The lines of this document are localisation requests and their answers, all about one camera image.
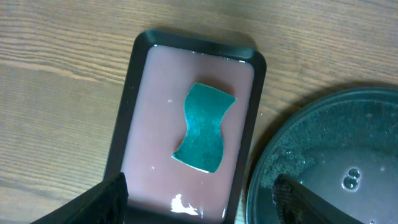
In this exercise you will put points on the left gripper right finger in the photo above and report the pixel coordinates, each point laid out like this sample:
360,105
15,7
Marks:
295,204

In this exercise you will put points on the rectangular black red tray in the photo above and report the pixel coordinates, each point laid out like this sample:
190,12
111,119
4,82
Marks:
151,124

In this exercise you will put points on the green sponge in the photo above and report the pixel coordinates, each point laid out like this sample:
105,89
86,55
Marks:
203,127

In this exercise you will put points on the round black serving tray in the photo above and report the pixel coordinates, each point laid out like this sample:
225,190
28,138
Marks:
342,147

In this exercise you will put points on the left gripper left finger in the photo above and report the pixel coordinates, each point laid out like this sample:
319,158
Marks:
105,203

